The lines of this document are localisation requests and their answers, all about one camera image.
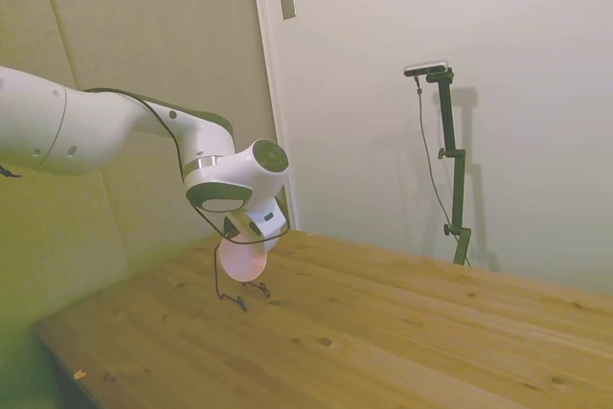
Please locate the small orange tape scrap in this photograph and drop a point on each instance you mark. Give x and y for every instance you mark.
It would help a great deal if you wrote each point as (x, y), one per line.
(79, 374)

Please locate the grey exterior camera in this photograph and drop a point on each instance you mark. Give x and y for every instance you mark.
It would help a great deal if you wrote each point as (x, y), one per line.
(425, 68)

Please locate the grey wall switch plate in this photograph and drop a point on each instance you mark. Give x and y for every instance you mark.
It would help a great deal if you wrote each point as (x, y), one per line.
(287, 2)

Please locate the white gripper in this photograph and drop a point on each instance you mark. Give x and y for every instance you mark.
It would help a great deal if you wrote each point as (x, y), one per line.
(264, 222)

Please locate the black camera stand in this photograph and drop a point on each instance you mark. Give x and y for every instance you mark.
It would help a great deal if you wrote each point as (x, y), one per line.
(455, 165)

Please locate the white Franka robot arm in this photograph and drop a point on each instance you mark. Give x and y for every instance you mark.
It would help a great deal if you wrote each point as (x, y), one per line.
(96, 126)

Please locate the pink round bowl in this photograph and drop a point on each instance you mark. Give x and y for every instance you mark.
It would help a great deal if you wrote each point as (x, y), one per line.
(242, 263)

